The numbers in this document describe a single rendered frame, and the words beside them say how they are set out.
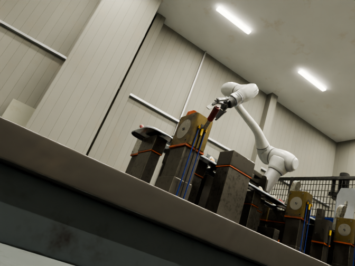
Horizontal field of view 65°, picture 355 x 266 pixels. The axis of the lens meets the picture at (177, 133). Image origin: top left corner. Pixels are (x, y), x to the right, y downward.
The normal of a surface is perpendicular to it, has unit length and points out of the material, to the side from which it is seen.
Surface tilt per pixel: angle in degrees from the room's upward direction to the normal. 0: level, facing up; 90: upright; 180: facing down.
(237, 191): 90
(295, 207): 90
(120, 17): 90
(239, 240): 90
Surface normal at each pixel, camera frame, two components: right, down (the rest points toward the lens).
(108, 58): 0.46, -0.19
